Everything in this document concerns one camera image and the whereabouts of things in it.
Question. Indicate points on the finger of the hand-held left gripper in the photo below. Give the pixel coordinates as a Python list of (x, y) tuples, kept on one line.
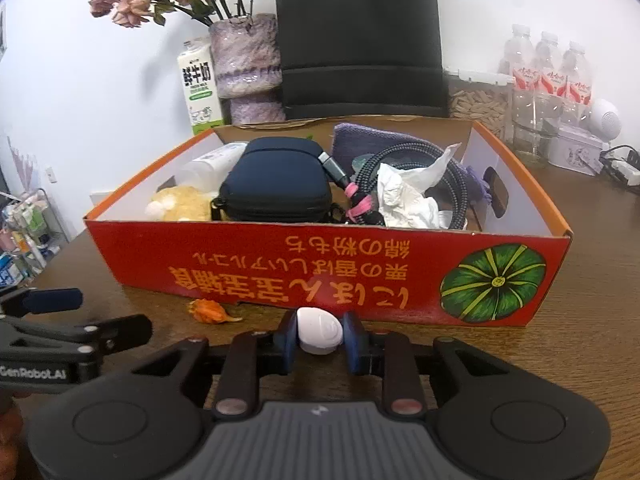
[(125, 331), (55, 300)]

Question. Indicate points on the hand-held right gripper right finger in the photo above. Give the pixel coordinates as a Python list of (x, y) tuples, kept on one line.
[(353, 345)]

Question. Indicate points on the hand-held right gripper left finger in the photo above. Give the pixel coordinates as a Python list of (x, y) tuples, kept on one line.
[(289, 345)]

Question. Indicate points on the white oval plastic object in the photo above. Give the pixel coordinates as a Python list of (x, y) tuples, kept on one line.
[(320, 332)]

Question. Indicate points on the red cardboard box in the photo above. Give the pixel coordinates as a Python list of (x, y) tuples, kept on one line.
[(300, 270)]

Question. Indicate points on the yellow and white plush toy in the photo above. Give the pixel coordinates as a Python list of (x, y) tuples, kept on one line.
[(182, 202)]

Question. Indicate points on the white tissue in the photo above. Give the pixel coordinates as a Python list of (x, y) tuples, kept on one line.
[(405, 195)]

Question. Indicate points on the navy zip case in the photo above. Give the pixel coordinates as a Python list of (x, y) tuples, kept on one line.
[(275, 180)]

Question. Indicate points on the white plastic bottle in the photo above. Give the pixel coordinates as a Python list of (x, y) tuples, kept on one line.
[(210, 165)]

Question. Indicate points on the purple fabric pouch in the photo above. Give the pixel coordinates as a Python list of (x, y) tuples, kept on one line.
[(375, 140)]

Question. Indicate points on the clear container of seeds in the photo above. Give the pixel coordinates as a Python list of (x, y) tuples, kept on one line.
[(480, 105)]

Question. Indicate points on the person's left hand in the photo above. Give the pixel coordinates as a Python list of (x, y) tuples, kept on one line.
[(10, 430)]

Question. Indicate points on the white green milk carton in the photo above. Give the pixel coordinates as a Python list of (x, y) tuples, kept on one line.
[(200, 85)]

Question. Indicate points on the clear drinking glass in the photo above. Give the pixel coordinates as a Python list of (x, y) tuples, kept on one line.
[(532, 150)]

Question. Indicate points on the purple marbled vase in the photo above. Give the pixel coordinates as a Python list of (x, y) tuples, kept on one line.
[(245, 55)]

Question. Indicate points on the white tin box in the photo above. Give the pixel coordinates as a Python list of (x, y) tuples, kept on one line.
[(575, 152)]

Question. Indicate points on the black paper bag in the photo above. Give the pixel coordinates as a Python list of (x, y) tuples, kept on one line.
[(360, 35)]

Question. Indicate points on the black power strip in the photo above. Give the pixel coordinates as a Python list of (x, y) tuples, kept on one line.
[(612, 165)]

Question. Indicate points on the white charger plug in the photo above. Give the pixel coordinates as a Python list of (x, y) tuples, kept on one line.
[(631, 172)]

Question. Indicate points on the white round speaker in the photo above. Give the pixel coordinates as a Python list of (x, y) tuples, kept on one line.
[(606, 117)]

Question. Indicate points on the purple flower wall sticker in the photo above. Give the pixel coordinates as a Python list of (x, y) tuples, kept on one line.
[(22, 165)]

